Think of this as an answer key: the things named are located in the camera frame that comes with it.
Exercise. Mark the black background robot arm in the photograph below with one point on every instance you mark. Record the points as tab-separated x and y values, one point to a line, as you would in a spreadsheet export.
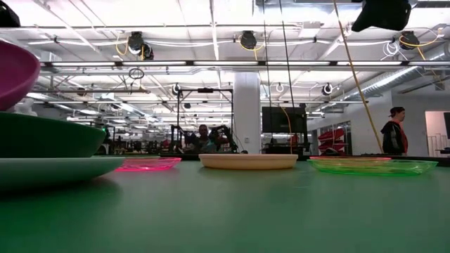
223	135

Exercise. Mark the long ceiling light strip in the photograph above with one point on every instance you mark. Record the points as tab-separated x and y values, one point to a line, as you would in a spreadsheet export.
225	63

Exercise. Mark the grey ceiling rail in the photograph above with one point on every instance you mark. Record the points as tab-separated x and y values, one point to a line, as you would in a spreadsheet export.
88	91

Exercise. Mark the orange transparent plastic plate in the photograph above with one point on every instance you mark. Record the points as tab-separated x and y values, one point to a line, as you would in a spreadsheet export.
351	158

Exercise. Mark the black metal station frame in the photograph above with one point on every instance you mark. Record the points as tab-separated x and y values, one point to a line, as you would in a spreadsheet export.
205	90

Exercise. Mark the white plastic plate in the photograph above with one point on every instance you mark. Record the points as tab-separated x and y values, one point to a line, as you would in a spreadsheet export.
52	172

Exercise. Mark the white pillar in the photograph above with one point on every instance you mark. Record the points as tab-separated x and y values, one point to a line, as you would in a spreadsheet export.
247	112

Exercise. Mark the silver ventilation duct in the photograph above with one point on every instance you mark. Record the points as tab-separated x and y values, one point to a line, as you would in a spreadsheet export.
393	81

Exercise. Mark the pink transparent plastic plate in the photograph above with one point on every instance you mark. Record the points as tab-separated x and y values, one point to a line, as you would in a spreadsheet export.
151	164

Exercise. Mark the magenta plastic plate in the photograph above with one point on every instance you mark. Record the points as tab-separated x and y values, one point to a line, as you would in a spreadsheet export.
15	74

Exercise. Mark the green transparent plastic plate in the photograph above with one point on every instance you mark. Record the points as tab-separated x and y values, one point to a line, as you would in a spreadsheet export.
369	168

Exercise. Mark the red stacked objects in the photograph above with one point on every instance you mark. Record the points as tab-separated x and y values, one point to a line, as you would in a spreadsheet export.
332	137

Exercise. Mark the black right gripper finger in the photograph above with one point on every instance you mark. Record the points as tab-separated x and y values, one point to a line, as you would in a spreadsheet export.
383	14

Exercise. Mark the seated person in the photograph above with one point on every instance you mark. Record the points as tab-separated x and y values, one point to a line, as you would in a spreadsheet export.
204	138

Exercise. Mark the beige plastic plate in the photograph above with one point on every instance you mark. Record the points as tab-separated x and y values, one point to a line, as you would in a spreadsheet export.
246	162

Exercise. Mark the standing person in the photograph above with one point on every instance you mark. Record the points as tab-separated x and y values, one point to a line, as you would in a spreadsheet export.
393	137

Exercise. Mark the black monitor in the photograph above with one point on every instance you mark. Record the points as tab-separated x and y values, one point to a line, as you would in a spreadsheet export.
277	119

